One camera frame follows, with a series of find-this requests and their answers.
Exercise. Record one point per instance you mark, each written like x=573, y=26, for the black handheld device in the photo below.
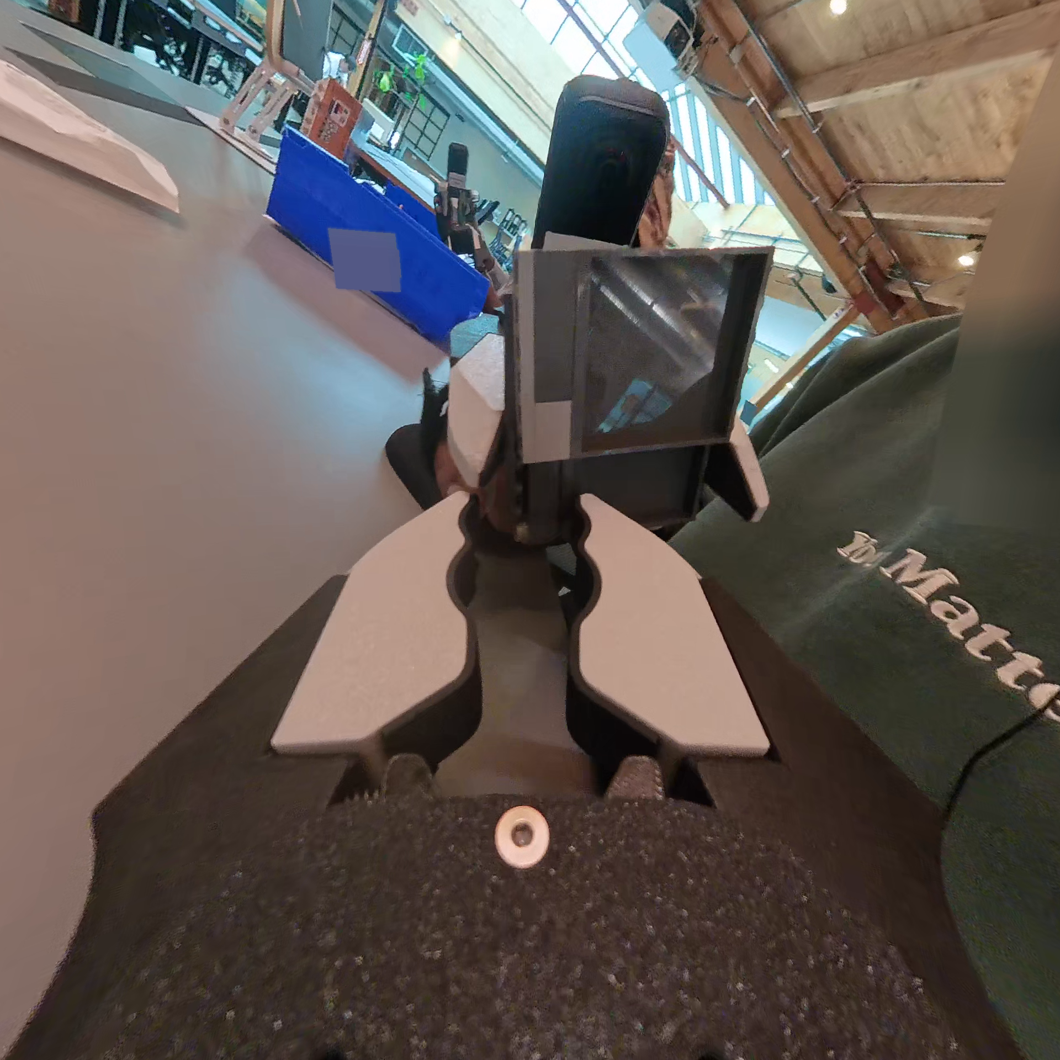
x=457, y=215

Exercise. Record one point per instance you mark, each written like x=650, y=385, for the blue plastic bin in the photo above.
x=306, y=190

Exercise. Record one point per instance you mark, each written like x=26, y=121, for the person's green sweatshirt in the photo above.
x=869, y=621

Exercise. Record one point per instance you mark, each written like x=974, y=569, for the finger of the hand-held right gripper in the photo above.
x=749, y=484
x=479, y=414

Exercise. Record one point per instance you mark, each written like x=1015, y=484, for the monitor with pale stand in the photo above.
x=273, y=74

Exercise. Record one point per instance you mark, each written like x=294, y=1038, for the white paper bag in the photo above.
x=74, y=132

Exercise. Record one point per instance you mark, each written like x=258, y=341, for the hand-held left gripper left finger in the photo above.
x=373, y=646

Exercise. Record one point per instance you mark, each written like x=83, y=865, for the row of black office chairs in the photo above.
x=166, y=41

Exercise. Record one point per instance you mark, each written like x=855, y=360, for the white ceiling projector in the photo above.
x=662, y=33

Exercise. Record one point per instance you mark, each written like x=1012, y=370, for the orange cardboard box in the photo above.
x=335, y=112

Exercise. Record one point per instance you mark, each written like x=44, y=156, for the grey toy brick wall assembly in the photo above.
x=546, y=331

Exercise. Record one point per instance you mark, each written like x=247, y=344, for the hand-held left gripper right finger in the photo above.
x=662, y=646

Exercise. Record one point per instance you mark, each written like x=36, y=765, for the green potted plant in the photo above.
x=402, y=83

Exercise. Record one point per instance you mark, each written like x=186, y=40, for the grey desk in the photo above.
x=166, y=497

